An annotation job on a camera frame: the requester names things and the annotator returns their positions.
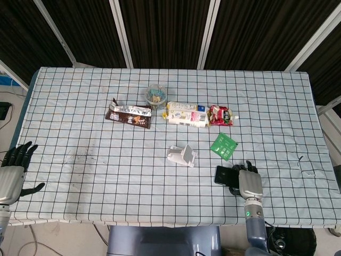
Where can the black loose thread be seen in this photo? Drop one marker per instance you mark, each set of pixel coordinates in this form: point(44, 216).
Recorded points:
point(299, 160)

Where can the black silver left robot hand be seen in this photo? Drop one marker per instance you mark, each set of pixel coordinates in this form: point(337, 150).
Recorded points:
point(10, 184)

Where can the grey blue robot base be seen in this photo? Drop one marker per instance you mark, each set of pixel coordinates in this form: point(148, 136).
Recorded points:
point(162, 240)

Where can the blue table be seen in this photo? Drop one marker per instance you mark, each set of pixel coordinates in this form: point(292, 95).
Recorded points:
point(22, 106)

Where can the brown chocolate wrapper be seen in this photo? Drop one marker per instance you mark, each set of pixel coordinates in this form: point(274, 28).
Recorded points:
point(129, 116)

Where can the red snack bag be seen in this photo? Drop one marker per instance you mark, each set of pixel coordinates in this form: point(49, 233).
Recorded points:
point(221, 115)

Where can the blue box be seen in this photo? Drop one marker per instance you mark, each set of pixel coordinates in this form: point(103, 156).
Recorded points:
point(6, 80)

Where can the black smartphone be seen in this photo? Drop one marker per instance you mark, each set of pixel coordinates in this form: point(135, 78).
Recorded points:
point(225, 176)

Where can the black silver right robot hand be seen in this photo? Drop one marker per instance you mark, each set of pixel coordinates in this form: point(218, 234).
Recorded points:
point(250, 185)

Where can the white phone stand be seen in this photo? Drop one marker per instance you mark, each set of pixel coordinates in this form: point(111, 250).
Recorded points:
point(182, 157)

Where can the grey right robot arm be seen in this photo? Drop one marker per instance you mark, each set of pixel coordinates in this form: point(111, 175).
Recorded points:
point(255, 229)

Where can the checkered blue white tablecloth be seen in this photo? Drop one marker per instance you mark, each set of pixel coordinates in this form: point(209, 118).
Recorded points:
point(106, 173)

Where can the white metal frame post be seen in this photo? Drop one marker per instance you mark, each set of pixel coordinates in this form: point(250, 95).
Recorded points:
point(54, 32)
point(209, 32)
point(329, 108)
point(122, 32)
point(14, 74)
point(314, 34)

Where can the clear round plastic container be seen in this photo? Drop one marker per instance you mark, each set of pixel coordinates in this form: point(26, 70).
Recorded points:
point(156, 96)

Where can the black round floor object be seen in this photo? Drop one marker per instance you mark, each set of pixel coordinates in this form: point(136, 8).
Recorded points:
point(293, 240)

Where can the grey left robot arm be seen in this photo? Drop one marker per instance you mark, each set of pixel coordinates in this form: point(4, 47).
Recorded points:
point(3, 218)

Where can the white yellow snack bag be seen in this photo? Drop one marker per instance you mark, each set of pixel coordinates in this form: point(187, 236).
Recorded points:
point(186, 115)

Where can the green square packet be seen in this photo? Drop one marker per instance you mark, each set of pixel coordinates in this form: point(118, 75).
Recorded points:
point(224, 146)

